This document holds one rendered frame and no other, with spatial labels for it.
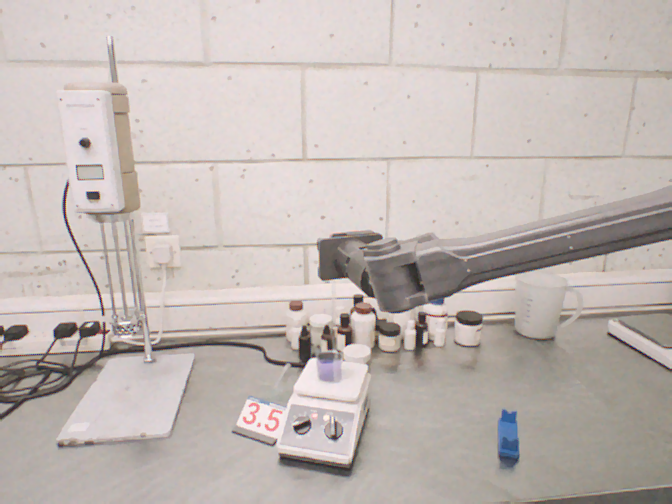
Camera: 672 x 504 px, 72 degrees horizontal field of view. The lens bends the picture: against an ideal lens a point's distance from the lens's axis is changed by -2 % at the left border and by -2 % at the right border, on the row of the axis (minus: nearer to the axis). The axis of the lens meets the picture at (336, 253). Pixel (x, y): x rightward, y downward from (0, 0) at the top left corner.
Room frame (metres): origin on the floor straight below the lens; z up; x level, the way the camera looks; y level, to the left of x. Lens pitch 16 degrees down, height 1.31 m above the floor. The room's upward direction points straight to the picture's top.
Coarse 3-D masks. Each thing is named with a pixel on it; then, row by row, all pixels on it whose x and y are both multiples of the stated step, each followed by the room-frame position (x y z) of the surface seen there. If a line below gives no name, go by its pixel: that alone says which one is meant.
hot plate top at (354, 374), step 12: (312, 360) 0.83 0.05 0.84; (312, 372) 0.79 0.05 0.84; (348, 372) 0.79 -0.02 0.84; (360, 372) 0.79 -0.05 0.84; (300, 384) 0.74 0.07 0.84; (312, 384) 0.74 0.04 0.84; (324, 384) 0.74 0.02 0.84; (336, 384) 0.74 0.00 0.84; (348, 384) 0.74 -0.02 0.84; (360, 384) 0.75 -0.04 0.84; (324, 396) 0.71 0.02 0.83; (336, 396) 0.71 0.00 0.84; (348, 396) 0.71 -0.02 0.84
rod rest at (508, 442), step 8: (504, 416) 0.74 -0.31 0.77; (512, 416) 0.74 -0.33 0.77; (504, 424) 0.73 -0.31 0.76; (512, 424) 0.73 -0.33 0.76; (504, 432) 0.71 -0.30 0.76; (512, 432) 0.71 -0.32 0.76; (504, 440) 0.66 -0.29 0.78; (512, 440) 0.66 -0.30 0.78; (504, 448) 0.66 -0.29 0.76; (512, 448) 0.66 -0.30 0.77; (504, 456) 0.66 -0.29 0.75; (512, 456) 0.65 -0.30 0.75
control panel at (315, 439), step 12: (300, 408) 0.71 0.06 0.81; (312, 408) 0.71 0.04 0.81; (324, 408) 0.70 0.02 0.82; (288, 420) 0.69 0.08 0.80; (312, 420) 0.69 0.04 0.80; (324, 420) 0.68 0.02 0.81; (348, 420) 0.68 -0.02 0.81; (288, 432) 0.67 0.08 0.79; (312, 432) 0.67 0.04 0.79; (348, 432) 0.66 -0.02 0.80; (288, 444) 0.65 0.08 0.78; (300, 444) 0.65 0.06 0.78; (312, 444) 0.65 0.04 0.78; (324, 444) 0.65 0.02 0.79; (336, 444) 0.65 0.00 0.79; (348, 444) 0.64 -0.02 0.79
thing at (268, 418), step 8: (248, 400) 0.77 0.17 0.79; (248, 408) 0.76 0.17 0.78; (256, 408) 0.76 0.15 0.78; (264, 408) 0.75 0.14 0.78; (272, 408) 0.75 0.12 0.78; (248, 416) 0.75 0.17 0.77; (256, 416) 0.74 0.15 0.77; (264, 416) 0.74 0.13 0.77; (272, 416) 0.74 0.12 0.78; (280, 416) 0.73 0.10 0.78; (248, 424) 0.73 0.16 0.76; (256, 424) 0.73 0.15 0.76; (264, 424) 0.73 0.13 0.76; (272, 424) 0.72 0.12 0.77; (280, 424) 0.72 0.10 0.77; (272, 432) 0.71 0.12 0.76
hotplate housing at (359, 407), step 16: (368, 384) 0.79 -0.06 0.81; (304, 400) 0.72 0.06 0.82; (320, 400) 0.72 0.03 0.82; (336, 400) 0.72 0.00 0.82; (368, 400) 0.79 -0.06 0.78; (352, 432) 0.66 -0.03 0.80; (288, 448) 0.65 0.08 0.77; (304, 448) 0.65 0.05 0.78; (352, 448) 0.64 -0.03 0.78; (336, 464) 0.63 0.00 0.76
